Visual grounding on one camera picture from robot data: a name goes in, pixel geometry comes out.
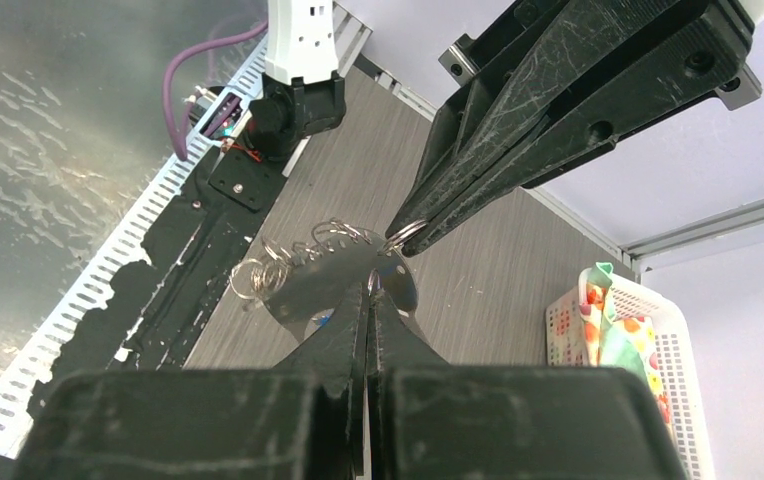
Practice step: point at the blue tagged key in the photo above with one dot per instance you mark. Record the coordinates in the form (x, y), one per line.
(321, 318)

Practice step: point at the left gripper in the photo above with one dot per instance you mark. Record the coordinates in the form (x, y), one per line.
(620, 60)

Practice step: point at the white cable duct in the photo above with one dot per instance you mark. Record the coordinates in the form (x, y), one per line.
(92, 287)

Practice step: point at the white plastic basket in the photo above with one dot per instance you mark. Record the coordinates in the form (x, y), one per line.
(565, 346)

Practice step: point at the metal key organizer plate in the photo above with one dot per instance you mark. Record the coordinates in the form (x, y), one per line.
(294, 283)

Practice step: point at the floral cloth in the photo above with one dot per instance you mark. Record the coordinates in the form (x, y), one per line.
(613, 340)

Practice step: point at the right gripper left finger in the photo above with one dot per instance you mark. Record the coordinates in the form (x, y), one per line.
(301, 419)

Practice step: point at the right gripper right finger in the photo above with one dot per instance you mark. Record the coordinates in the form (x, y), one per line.
(430, 419)

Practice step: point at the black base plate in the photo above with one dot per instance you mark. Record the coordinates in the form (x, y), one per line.
(160, 309)

